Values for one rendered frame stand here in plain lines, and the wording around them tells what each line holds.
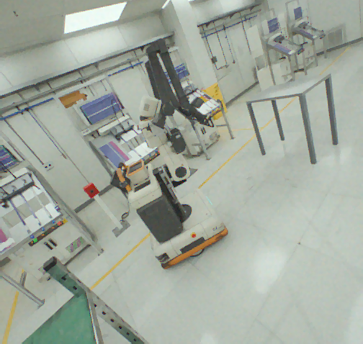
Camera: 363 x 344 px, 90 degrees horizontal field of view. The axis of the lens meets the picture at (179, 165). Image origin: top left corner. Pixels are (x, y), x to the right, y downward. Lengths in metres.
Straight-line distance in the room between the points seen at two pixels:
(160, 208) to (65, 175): 3.12
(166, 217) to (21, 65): 3.82
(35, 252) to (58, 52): 3.49
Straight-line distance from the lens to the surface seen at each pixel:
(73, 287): 0.74
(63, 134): 4.31
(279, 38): 6.42
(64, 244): 2.94
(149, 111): 1.41
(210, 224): 1.64
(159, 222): 1.55
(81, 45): 4.78
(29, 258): 2.98
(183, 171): 1.54
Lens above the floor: 1.36
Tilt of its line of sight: 22 degrees down
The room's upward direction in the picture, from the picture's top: 28 degrees counter-clockwise
